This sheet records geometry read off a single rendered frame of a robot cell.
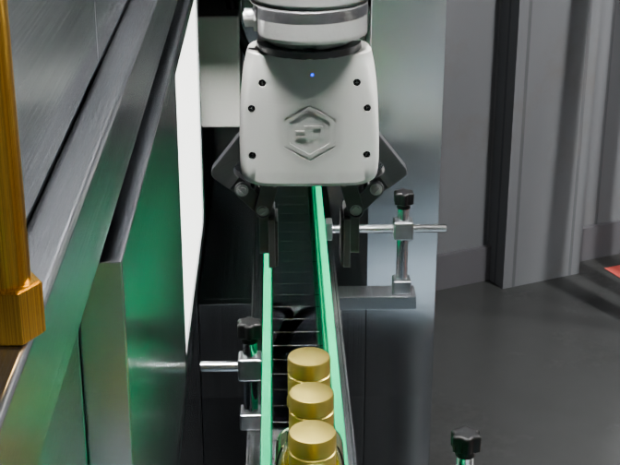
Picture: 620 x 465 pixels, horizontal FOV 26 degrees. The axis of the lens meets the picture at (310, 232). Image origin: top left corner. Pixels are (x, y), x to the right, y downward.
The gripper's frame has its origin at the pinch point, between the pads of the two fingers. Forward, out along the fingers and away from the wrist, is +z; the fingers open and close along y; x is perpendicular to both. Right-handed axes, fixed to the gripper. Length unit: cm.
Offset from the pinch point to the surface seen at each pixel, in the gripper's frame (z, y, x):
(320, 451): 10.7, 0.6, -13.1
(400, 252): 34, 14, 77
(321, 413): 11.0, 0.8, -7.3
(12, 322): -14.4, -13.1, -43.8
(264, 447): 29.7, -4.1, 18.7
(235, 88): 20, -10, 110
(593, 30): 60, 94, 313
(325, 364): 10.2, 1.2, -1.1
